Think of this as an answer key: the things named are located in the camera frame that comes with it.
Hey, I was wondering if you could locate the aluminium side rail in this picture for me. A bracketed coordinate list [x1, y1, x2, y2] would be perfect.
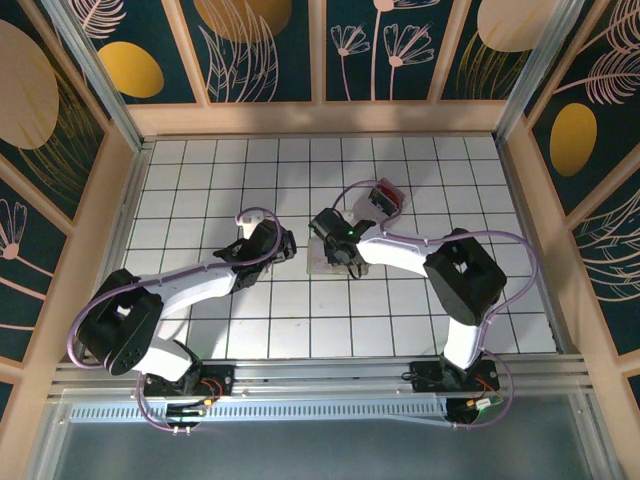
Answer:
[499, 139, 574, 354]
[82, 142, 151, 361]

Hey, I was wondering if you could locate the aluminium corner post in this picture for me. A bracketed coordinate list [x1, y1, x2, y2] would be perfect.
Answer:
[42, 0, 149, 151]
[492, 0, 586, 146]

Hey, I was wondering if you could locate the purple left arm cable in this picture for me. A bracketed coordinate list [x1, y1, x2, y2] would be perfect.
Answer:
[67, 207, 281, 436]

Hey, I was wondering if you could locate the black logo card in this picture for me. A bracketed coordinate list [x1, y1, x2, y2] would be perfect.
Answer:
[367, 185, 395, 215]

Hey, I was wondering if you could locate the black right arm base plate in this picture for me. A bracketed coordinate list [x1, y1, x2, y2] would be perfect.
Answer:
[409, 359, 501, 394]

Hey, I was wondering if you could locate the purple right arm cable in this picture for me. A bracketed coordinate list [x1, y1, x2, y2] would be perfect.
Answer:
[329, 178, 539, 431]

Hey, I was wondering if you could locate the aluminium cross rail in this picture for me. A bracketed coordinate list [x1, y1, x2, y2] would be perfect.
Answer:
[47, 353, 594, 407]

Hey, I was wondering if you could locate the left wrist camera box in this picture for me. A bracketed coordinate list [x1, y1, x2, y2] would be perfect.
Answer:
[234, 208, 265, 240]

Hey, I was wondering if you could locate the slotted grey cable duct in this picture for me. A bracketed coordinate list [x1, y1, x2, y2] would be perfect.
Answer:
[69, 402, 451, 425]

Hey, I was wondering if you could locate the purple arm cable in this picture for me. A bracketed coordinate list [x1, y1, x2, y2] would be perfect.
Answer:
[67, 207, 281, 436]
[329, 178, 539, 431]

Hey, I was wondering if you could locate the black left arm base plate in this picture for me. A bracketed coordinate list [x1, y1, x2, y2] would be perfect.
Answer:
[143, 363, 236, 401]

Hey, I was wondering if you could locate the small electronics board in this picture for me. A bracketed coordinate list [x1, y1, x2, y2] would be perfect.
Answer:
[449, 397, 506, 426]
[166, 398, 209, 426]

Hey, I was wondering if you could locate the glossy red card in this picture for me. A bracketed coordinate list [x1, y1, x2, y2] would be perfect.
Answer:
[375, 177, 406, 211]

